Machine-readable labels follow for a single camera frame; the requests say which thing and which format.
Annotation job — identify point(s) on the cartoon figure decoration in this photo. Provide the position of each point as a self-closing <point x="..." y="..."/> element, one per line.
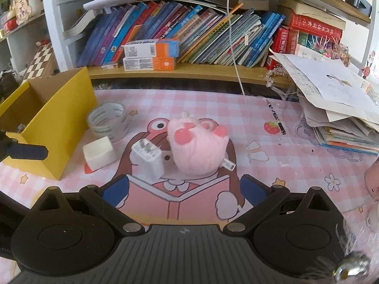
<point x="25" y="0"/>

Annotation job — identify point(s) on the pink plush toy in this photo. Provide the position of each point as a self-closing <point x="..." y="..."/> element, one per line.
<point x="198" y="151"/>

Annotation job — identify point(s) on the white foam block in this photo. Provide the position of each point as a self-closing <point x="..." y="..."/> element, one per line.
<point x="99" y="153"/>

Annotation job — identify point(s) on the black patterned pencil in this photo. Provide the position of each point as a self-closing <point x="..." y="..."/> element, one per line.
<point x="275" y="115"/>

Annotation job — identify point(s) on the red thick dictionary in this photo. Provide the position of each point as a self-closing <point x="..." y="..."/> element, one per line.
<point x="316" y="26"/>

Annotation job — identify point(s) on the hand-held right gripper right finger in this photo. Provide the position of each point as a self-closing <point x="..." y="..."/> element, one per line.
<point x="252" y="190"/>

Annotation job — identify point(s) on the stack of thin booklets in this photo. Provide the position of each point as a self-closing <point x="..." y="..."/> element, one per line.
<point x="340" y="139"/>

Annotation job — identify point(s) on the wooden bookshelf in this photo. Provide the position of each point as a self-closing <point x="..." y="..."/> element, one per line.
<point x="189" y="72"/>

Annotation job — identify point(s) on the colourful bead ornament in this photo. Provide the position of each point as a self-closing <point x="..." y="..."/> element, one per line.
<point x="328" y="48"/>

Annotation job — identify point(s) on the white fluffy fur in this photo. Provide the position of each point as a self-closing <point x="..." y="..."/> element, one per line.
<point x="359" y="227"/>

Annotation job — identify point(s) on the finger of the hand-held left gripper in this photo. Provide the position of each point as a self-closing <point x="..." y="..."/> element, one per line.
<point x="29" y="152"/>

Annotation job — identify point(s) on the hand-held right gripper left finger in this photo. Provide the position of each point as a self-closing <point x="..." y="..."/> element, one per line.
<point x="116" y="190"/>

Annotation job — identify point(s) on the pink round toy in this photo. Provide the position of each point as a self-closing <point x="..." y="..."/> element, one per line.
<point x="372" y="180"/>

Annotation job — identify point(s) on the orange and white carton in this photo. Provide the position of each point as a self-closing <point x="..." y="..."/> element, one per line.
<point x="142" y="64"/>
<point x="142" y="48"/>

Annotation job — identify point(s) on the checkered board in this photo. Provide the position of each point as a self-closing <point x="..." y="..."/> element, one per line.
<point x="41" y="59"/>

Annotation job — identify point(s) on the white charger plug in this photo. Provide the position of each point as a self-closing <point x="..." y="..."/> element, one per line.
<point x="148" y="165"/>

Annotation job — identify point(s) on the yellow cardboard box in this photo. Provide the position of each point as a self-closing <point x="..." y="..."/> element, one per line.
<point x="59" y="118"/>

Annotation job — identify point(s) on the black box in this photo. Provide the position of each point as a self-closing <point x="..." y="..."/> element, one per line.
<point x="358" y="1"/>

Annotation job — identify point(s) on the pile of loose papers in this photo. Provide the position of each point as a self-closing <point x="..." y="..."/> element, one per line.
<point x="325" y="80"/>

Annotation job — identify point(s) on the silver bell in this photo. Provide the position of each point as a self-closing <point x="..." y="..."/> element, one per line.
<point x="352" y="267"/>

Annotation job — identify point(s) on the pink cartoon desk mat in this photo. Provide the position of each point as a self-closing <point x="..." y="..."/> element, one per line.
<point x="207" y="103"/>

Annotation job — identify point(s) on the row of colourful books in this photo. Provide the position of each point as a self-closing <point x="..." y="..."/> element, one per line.
<point x="201" y="32"/>

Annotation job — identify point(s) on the clear tape roll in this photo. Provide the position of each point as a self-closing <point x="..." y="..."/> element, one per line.
<point x="102" y="130"/>

